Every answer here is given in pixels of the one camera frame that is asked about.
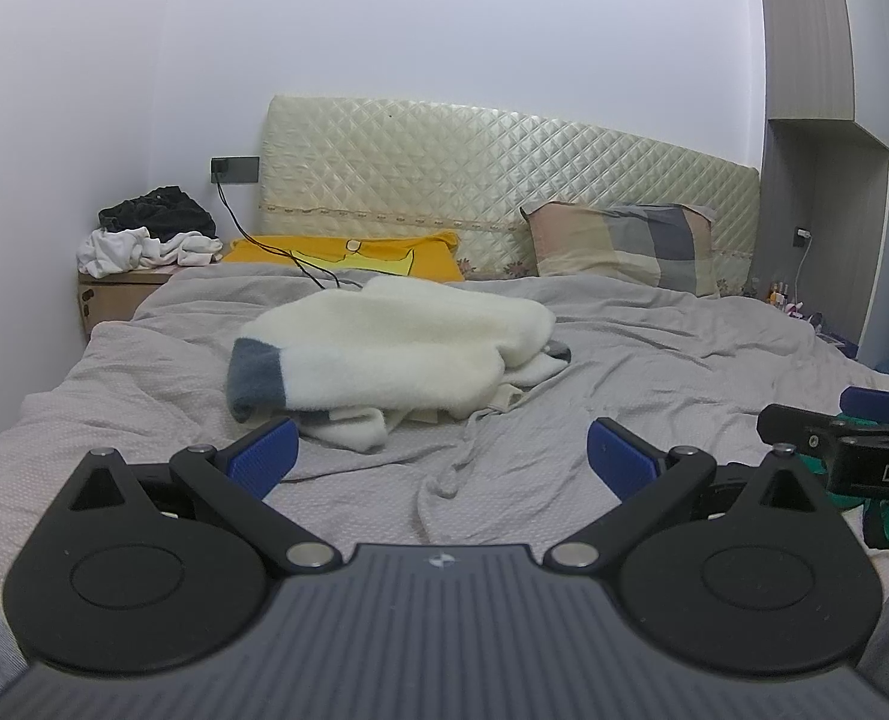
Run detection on plaid beige grey pillow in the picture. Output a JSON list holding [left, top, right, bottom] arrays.
[[519, 200, 718, 298]]

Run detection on white blue striped sweater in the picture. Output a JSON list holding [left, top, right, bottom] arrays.
[[227, 275, 572, 454]]

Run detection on small items on bedside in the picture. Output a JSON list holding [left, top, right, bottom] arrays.
[[765, 281, 849, 349]]

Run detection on yellow pillow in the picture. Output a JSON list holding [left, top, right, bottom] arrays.
[[223, 231, 464, 281]]

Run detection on grey wardrobe cabinet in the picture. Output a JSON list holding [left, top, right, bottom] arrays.
[[752, 0, 889, 372]]

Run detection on green garment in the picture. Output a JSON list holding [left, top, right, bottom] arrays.
[[803, 456, 889, 550]]

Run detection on black charging cable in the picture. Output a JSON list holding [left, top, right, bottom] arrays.
[[213, 170, 364, 293]]

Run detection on cream quilted headboard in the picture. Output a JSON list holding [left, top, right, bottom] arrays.
[[257, 94, 760, 294]]

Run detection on black wall socket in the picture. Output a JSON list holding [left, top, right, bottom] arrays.
[[210, 156, 261, 185]]

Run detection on black clothes pile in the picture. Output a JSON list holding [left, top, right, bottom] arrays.
[[98, 185, 217, 242]]

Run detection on grey bed duvet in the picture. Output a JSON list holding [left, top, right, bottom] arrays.
[[0, 262, 889, 616]]

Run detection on white clothes pile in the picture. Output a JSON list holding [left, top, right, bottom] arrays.
[[75, 227, 223, 278]]

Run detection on cardboard box nightstand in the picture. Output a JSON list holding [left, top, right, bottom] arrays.
[[77, 268, 175, 338]]

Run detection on white charger with cable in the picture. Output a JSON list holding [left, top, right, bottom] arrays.
[[786, 226, 812, 302]]

